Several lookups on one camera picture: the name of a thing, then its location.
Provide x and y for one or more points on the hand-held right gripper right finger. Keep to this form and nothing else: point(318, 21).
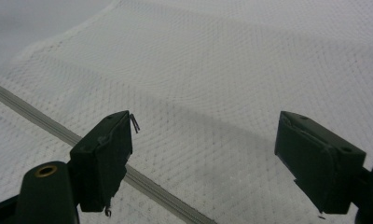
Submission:
point(318, 165)

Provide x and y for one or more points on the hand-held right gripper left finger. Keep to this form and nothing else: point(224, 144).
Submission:
point(100, 165)

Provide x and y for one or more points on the white cloth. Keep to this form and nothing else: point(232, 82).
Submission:
point(206, 77)

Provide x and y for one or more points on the pale blue table mat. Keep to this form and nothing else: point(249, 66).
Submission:
point(26, 25)

